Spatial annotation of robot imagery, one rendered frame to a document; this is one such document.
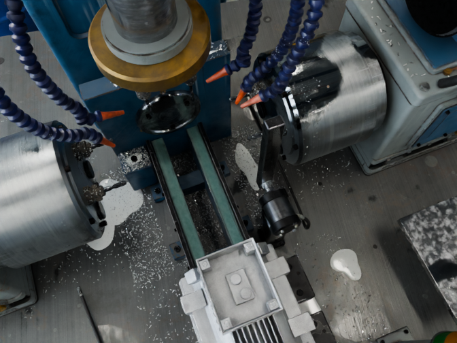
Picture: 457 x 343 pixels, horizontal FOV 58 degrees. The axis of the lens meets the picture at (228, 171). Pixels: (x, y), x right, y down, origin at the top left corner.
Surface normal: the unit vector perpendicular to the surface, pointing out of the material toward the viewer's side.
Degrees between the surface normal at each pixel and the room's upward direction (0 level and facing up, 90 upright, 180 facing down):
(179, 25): 0
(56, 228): 62
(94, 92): 0
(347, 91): 32
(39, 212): 43
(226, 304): 0
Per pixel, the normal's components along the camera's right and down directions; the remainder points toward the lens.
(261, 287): -0.01, -0.39
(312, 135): 0.32, 0.57
